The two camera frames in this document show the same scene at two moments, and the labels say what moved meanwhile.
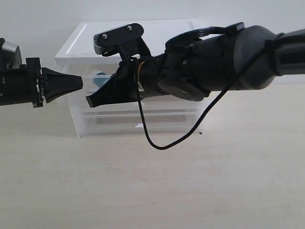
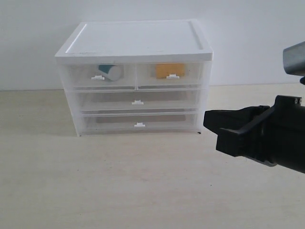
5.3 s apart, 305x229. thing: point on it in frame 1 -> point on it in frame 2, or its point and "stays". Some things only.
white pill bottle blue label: (100, 78) -> (113, 71)
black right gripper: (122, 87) -> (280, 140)
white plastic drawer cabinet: (171, 117) stays
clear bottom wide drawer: (109, 122) stays
